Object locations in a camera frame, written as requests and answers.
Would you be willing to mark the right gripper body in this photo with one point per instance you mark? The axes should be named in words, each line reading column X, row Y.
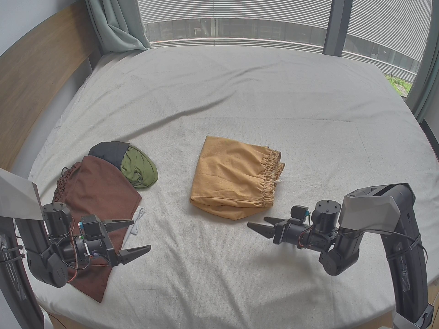
column 291, row 234

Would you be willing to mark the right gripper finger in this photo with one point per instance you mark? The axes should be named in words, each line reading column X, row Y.
column 274, row 220
column 264, row 231

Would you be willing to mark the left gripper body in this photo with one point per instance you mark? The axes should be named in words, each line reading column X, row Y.
column 108, row 248

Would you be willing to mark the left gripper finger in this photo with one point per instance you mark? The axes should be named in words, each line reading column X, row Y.
column 115, row 225
column 132, row 255

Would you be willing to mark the tan shorts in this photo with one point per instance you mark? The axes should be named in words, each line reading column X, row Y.
column 226, row 176

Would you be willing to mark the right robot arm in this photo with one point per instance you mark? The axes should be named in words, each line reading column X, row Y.
column 370, row 211

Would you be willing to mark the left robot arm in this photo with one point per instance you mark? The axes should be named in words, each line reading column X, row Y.
column 37, row 262

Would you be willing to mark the bed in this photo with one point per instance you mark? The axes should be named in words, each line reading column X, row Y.
column 257, row 98

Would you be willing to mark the pale grey garment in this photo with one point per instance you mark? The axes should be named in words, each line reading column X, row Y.
column 137, row 221

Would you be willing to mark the brown shorts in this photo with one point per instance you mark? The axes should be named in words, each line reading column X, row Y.
column 99, row 190

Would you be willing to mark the green garment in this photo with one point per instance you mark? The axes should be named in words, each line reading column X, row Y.
column 140, row 166

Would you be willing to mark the black garment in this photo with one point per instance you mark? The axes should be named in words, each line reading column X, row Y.
column 106, row 153

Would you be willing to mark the blue-green curtain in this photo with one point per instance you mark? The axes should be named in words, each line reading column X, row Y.
column 113, row 29

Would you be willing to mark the window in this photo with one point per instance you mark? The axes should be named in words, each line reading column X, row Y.
column 334, row 19

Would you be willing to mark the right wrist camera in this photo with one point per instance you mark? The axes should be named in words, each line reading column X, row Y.
column 299, row 214

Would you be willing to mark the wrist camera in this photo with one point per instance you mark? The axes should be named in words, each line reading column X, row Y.
column 299, row 214
column 90, row 227

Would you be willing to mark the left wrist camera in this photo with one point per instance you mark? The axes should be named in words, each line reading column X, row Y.
column 90, row 227

